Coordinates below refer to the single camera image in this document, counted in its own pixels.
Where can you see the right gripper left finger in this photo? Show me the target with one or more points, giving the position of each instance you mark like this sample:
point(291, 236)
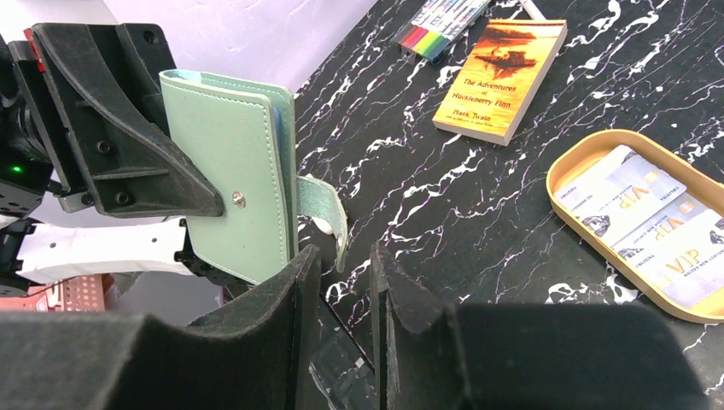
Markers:
point(251, 353)

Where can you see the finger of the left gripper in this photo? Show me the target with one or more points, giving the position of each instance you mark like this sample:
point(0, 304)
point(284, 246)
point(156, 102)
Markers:
point(146, 53)
point(131, 168)

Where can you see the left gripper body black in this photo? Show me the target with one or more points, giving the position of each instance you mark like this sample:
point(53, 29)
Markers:
point(36, 157)

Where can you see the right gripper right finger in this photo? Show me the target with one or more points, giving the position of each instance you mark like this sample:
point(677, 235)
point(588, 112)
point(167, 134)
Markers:
point(432, 355)

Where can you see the green card holder wallet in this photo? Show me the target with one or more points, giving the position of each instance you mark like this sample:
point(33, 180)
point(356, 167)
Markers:
point(240, 134)

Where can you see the silver vip card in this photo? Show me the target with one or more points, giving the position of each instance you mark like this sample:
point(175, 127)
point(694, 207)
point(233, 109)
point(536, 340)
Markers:
point(618, 194)
point(672, 216)
point(687, 264)

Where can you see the tan oval tray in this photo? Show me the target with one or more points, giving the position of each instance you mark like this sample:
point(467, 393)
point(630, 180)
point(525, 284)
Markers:
point(594, 147)

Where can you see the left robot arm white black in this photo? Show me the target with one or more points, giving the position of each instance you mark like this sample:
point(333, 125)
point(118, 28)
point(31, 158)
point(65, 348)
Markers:
point(51, 246)

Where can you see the orange paperback book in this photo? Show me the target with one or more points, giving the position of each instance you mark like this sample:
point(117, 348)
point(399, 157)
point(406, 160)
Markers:
point(499, 79)

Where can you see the pack of coloured markers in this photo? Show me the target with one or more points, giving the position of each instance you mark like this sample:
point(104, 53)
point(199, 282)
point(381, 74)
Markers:
point(435, 27)

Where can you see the white marker pen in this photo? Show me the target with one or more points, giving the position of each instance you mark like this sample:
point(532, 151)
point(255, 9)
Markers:
point(532, 10)

